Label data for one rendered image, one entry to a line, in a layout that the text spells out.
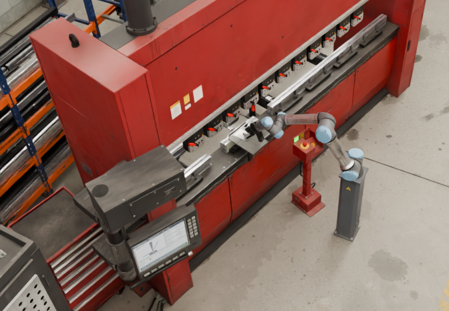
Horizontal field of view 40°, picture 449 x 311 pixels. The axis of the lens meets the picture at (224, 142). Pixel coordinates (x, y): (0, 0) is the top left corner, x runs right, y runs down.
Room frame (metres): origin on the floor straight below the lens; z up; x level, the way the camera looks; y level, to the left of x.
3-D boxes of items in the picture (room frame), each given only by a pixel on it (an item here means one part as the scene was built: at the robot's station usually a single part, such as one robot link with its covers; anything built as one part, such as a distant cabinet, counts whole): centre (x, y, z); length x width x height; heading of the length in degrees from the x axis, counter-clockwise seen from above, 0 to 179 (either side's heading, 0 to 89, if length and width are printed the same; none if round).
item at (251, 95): (3.60, -0.22, 1.26); 0.15 x 0.09 x 0.17; 132
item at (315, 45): (4.13, -0.82, 1.26); 0.15 x 0.09 x 0.17; 132
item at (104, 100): (2.97, 0.76, 1.15); 0.85 x 0.25 x 2.30; 42
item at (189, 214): (2.21, 0.43, 1.42); 0.45 x 0.12 x 0.36; 119
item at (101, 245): (2.42, 0.70, 1.18); 0.40 x 0.24 x 0.07; 132
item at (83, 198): (2.42, 0.70, 1.67); 0.40 x 0.24 x 0.07; 132
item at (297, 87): (4.32, -1.03, 0.92); 1.67 x 0.06 x 0.10; 132
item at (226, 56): (3.92, -0.58, 1.74); 3.00 x 0.08 x 0.80; 132
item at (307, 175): (3.49, -0.68, 0.39); 0.05 x 0.05 x 0.54; 35
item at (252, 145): (3.37, -0.19, 1.00); 0.26 x 0.18 x 0.01; 42
